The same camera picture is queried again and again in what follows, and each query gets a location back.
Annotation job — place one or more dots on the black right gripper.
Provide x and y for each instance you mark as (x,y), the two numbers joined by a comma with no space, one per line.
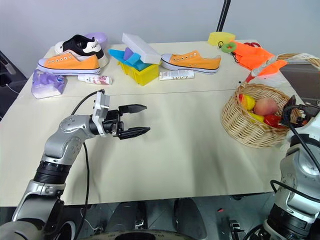
(295,116)

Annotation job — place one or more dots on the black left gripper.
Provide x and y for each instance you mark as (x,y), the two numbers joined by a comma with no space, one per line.
(112,122)

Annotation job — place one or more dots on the red fruit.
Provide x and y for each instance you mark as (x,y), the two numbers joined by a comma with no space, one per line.
(273,120)

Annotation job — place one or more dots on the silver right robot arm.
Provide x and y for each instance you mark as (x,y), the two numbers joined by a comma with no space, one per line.
(297,195)

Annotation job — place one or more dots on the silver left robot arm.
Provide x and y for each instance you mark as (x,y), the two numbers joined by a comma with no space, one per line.
(62,142)

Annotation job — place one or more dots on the pink peach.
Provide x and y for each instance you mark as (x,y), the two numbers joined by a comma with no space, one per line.
(266,106)

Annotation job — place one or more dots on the white plastic bag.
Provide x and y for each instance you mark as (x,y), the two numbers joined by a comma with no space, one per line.
(273,79)

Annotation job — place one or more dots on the yellow red mango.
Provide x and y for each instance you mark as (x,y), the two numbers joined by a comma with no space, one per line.
(248,102)

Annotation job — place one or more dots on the yellow plastic bin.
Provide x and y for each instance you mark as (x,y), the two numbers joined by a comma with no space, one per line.
(145,75)

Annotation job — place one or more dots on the pink white tube bottle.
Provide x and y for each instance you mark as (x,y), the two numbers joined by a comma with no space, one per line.
(96,79)

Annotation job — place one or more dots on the blue sponge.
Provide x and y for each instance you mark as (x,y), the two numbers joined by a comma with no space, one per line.
(136,61)
(117,54)

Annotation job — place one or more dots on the orange cloth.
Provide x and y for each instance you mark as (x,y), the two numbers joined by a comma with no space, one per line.
(252,56)

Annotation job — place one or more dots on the white cream tube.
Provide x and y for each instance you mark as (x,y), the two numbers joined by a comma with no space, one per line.
(176,75)

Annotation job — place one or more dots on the purple foam block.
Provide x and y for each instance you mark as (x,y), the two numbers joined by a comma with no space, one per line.
(128,53)

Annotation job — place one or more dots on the white rectangular box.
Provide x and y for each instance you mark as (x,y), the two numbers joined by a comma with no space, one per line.
(142,47)

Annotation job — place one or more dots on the orange canvas sneaker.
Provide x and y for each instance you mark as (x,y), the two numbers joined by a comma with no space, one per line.
(72,63)
(190,61)

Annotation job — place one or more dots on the purple bowl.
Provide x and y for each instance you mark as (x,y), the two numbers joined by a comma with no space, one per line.
(101,37)

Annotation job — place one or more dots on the purple tissue pack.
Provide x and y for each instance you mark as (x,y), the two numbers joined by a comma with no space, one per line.
(47,85)

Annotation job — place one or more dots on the black white sneaker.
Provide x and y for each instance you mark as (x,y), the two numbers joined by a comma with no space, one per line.
(77,45)

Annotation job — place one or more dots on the black lamp pole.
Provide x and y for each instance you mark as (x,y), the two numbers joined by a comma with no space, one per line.
(223,15)

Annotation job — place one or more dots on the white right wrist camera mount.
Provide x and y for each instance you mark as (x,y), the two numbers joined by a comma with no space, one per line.
(308,130)

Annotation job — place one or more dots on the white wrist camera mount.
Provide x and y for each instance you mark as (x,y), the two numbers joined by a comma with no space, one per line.
(101,106)
(308,130)

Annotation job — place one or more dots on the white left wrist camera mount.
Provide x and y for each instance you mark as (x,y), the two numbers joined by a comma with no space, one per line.
(101,106)

